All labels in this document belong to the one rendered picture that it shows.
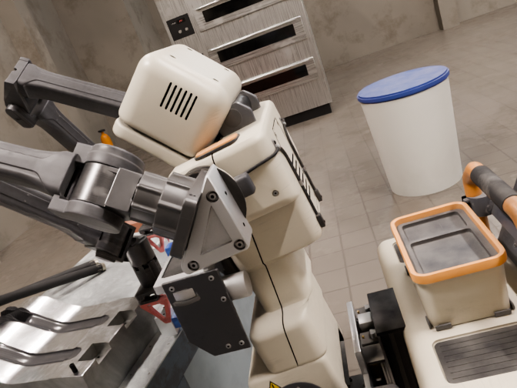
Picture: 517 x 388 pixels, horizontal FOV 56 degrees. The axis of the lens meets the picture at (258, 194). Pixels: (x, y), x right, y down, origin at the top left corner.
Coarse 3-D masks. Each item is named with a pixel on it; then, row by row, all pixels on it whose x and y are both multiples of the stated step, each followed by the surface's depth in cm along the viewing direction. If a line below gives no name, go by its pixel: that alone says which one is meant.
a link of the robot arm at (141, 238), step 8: (136, 240) 104; (144, 240) 105; (128, 248) 103; (136, 248) 104; (144, 248) 105; (128, 256) 105; (136, 256) 104; (144, 256) 105; (152, 256) 106; (136, 264) 105; (144, 264) 106
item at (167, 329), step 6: (162, 306) 114; (162, 312) 112; (174, 312) 113; (156, 318) 110; (174, 318) 110; (162, 324) 111; (168, 324) 111; (174, 324) 111; (162, 330) 111; (168, 330) 111; (174, 330) 111
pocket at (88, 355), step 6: (90, 348) 102; (96, 348) 103; (102, 348) 102; (108, 348) 102; (84, 354) 100; (90, 354) 101; (96, 354) 103; (102, 354) 102; (78, 360) 98; (84, 360) 100; (96, 360) 101
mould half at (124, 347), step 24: (48, 312) 120; (72, 312) 121; (96, 312) 117; (144, 312) 113; (0, 336) 112; (24, 336) 113; (48, 336) 113; (72, 336) 109; (96, 336) 104; (120, 336) 104; (144, 336) 111; (0, 360) 106; (72, 360) 99; (120, 360) 103; (0, 384) 102; (24, 384) 99; (48, 384) 97; (72, 384) 94; (96, 384) 95; (120, 384) 101
